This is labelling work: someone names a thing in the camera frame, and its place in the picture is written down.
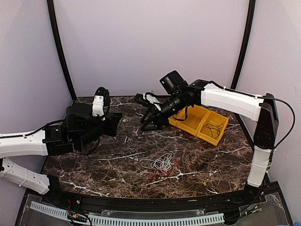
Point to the right black frame post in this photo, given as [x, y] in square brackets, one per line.
[244, 44]

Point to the yellow bin right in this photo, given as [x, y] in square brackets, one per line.
[212, 128]

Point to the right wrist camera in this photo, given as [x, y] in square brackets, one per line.
[148, 99]

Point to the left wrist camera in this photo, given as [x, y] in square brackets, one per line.
[101, 103]

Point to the yellow bin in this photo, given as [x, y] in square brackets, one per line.
[195, 115]
[212, 128]
[174, 120]

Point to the white slotted cable duct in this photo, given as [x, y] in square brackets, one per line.
[95, 220]

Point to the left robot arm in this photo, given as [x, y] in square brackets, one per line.
[79, 128]

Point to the black frame post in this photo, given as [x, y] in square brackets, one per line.
[244, 44]
[59, 48]

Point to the left black frame post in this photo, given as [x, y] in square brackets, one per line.
[59, 48]

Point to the black front rail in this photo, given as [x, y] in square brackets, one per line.
[219, 202]

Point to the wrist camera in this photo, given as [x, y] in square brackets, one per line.
[101, 103]
[148, 99]

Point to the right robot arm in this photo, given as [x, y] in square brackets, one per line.
[258, 108]

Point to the yellow bin middle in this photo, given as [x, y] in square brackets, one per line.
[195, 115]

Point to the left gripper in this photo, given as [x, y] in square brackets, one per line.
[113, 120]

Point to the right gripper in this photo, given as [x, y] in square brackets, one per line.
[156, 115]

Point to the yellow bin left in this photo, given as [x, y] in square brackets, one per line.
[174, 120]

